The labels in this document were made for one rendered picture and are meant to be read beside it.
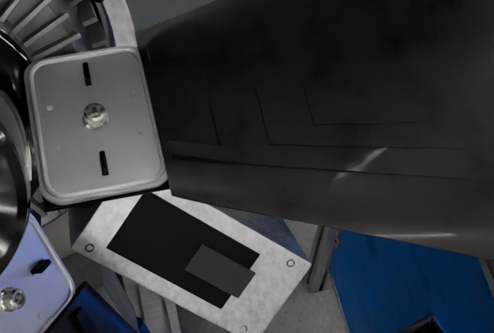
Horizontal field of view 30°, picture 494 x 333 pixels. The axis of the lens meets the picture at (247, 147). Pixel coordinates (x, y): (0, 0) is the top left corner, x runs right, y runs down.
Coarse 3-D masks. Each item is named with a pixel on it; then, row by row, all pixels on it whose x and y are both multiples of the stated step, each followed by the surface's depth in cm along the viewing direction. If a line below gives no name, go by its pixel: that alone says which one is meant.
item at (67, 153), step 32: (32, 64) 50; (64, 64) 50; (96, 64) 50; (128, 64) 50; (32, 96) 48; (64, 96) 49; (96, 96) 49; (128, 96) 49; (32, 128) 48; (64, 128) 48; (128, 128) 48; (64, 160) 47; (96, 160) 47; (128, 160) 47; (160, 160) 47; (64, 192) 46; (96, 192) 46; (128, 192) 46
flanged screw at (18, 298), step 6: (6, 288) 50; (12, 288) 50; (18, 288) 50; (0, 294) 50; (6, 294) 50; (12, 294) 49; (18, 294) 50; (24, 294) 50; (0, 300) 50; (6, 300) 49; (12, 300) 49; (18, 300) 50; (24, 300) 50; (0, 306) 50; (6, 306) 50; (12, 306) 49; (18, 306) 50
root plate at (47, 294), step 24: (24, 240) 52; (48, 240) 53; (24, 264) 52; (0, 288) 50; (24, 288) 51; (48, 288) 53; (72, 288) 54; (0, 312) 50; (24, 312) 51; (48, 312) 52
